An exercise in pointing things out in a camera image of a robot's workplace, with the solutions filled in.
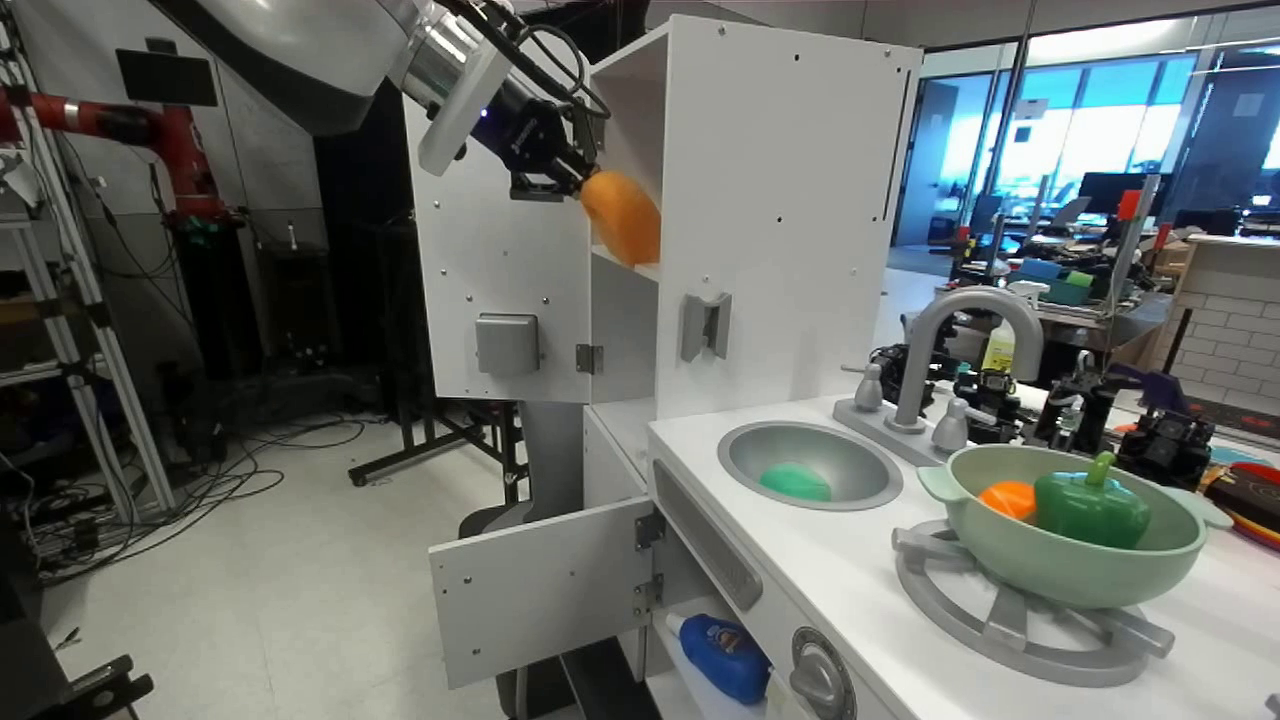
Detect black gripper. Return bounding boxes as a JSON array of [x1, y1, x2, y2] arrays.
[[471, 78, 604, 205]]

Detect orange plush toy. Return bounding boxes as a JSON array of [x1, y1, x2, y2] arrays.
[[575, 167, 665, 270]]

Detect white arched cabinet door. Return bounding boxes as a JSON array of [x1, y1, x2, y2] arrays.
[[397, 15, 596, 410]]

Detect white small cabinet door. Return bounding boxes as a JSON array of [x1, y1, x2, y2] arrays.
[[424, 494, 668, 691]]

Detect white toy kitchen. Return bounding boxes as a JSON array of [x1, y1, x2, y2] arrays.
[[512, 14, 1280, 720]]

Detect black stand base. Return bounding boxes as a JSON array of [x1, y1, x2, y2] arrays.
[[348, 406, 532, 494]]

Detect small black screen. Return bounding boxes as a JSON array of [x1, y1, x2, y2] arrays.
[[114, 47, 218, 112]]

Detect grey sink basin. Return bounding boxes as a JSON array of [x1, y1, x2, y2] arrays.
[[711, 418, 908, 517]]

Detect grey toy faucet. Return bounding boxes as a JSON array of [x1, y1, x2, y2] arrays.
[[830, 281, 1048, 466]]

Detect yellow bottle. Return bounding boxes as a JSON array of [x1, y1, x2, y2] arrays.
[[976, 321, 1019, 382]]

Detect blue bottle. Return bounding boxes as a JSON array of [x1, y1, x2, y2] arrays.
[[676, 613, 777, 710]]

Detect orange toy vegetable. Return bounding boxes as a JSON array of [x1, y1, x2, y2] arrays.
[[976, 478, 1040, 527]]

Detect grey stove knob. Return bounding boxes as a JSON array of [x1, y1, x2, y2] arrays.
[[784, 630, 861, 720]]

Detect green toy bell pepper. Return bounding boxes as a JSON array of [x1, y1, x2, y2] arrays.
[[1031, 448, 1156, 554]]

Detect pale green toy pot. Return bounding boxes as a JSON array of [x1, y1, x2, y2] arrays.
[[916, 439, 1235, 615]]

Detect grey burner grate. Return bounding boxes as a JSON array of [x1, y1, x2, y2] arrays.
[[888, 517, 1181, 691]]

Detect black tripod base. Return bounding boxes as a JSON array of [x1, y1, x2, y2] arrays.
[[0, 514, 156, 720]]

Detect white brick-pattern panel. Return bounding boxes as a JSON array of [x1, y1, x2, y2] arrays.
[[1171, 238, 1280, 422]]

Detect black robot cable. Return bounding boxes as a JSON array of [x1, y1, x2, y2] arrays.
[[450, 0, 613, 128]]

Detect aluminium ladder frame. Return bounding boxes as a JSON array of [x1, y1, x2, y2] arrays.
[[0, 14, 185, 524]]

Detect black floor cables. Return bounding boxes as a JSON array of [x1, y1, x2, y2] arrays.
[[24, 413, 391, 593]]

